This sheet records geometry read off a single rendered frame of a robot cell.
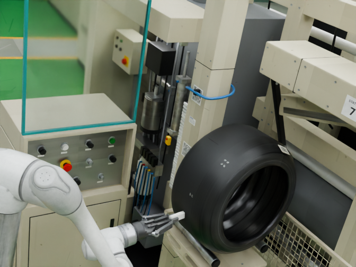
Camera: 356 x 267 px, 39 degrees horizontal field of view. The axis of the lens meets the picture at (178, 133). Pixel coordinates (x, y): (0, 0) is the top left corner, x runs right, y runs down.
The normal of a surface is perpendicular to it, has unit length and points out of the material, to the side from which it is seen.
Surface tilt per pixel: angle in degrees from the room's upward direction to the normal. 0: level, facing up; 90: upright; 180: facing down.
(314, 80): 90
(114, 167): 90
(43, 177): 39
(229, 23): 90
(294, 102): 90
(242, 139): 12
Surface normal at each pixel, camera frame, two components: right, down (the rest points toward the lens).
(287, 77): -0.84, 0.11
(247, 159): 0.25, -0.29
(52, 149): 0.52, 0.45
